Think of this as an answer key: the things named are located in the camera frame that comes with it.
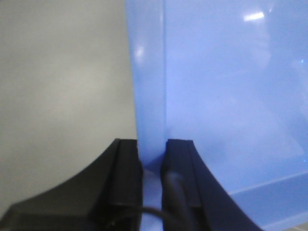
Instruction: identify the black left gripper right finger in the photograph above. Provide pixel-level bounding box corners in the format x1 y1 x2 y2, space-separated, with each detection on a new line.
161 139 260 231

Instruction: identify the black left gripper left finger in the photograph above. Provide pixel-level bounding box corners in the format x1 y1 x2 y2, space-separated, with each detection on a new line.
0 139 143 231

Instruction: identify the blue plastic tray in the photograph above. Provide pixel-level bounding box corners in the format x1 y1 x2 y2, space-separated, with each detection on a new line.
125 0 308 231

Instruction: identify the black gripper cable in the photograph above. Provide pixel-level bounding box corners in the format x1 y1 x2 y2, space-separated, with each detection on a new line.
105 172 191 231

